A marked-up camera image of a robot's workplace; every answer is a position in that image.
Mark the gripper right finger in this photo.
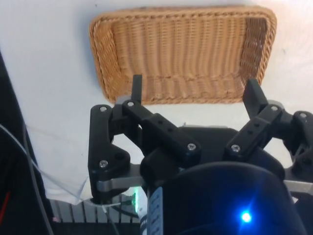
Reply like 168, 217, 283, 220
225, 78, 313, 182

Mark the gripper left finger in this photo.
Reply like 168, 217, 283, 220
88, 74, 202, 181

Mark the wicker basket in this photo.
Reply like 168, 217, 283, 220
88, 5, 278, 105

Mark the grey cable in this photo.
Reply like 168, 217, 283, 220
22, 121, 54, 235

